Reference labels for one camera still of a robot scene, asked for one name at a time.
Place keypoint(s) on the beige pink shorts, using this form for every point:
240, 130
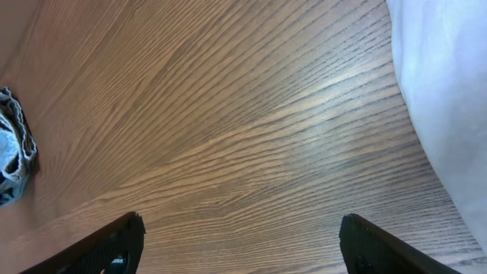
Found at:
439, 56

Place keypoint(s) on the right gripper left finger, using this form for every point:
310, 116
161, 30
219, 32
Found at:
116, 248

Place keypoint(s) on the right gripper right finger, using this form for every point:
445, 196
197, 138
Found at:
367, 248

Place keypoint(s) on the light blue denim shorts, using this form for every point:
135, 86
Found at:
18, 149

